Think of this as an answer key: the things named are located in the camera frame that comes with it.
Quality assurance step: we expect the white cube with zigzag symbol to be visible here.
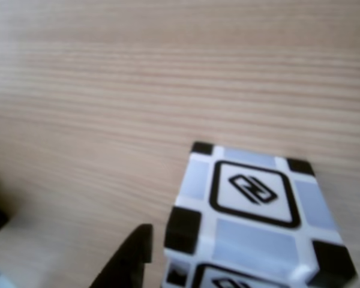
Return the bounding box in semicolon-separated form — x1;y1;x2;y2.
160;140;358;288

